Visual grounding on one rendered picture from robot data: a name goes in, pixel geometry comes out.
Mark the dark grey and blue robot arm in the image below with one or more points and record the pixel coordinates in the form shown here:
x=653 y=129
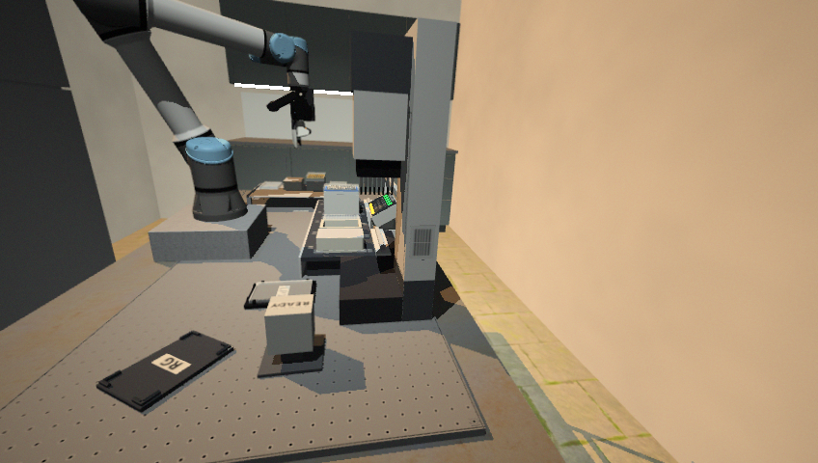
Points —
x=210 y=159

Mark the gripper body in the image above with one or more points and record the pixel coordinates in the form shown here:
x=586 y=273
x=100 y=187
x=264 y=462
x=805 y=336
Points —
x=303 y=103

